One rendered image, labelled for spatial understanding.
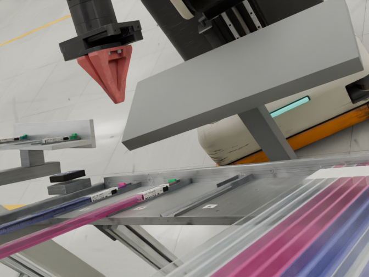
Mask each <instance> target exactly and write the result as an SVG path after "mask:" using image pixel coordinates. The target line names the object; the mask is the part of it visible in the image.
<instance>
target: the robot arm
mask: <svg viewBox="0 0 369 277"><path fill-rule="evenodd" d="M66 1H67V4H68V7H69V11H70V14H71V17H72V20H73V23H74V27H75V30H76V33H77V36H76V37H73V38H71V39H69V40H66V41H63V42H61V43H59V48H60V51H61V53H62V54H63V57H64V61H65V62H66V61H69V60H74V59H77V63H78V64H79V65H80V66H81V67H82V68H83V69H84V70H85V71H86V72H87V73H88V74H89V75H90V76H91V77H92V78H93V79H94V80H95V81H96V82H97V83H98V84H99V85H100V86H101V88H102V89H103V90H104V91H105V93H106V94H107V95H108V96H109V97H110V99H111V100H112V101H113V102H114V103H115V104H119V103H121V102H124V100H125V90H126V78H127V73H128V68H129V65H130V59H131V54H132V46H131V45H129V44H131V43H134V42H137V41H140V40H143V35H142V32H141V30H142V27H141V23H140V21H139V20H134V21H126V22H121V23H118V21H117V19H116V15H115V12H114V8H113V4H112V2H111V0H66Z"/></svg>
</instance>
